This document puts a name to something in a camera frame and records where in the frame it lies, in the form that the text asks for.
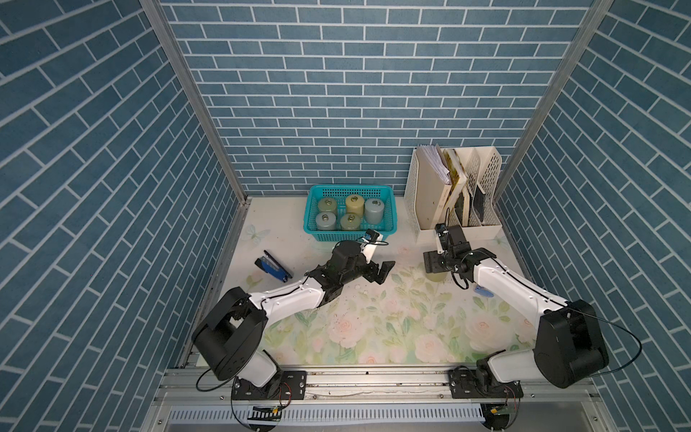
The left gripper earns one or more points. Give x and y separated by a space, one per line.
371 276

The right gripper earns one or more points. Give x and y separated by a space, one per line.
429 261

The yellow tea canister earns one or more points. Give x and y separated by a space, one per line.
355 204
436 275

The green tea canister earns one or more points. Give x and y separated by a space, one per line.
328 204
350 222

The blue-grey tea canister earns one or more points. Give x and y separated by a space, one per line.
326 221
374 210

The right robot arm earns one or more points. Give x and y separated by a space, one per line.
569 342

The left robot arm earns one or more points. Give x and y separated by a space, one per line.
229 336

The teal plastic basket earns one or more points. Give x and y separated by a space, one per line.
387 227

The blue plastic clip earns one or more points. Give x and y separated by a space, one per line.
483 292

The floral table mat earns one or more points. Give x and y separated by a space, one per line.
407 320

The yellow book in organizer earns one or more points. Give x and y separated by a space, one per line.
459 197

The papers in organizer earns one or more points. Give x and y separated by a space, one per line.
431 160

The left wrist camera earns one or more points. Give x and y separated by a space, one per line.
370 241

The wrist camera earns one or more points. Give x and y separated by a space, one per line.
370 241
442 241

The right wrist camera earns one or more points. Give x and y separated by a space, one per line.
442 241

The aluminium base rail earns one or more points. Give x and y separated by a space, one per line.
372 398

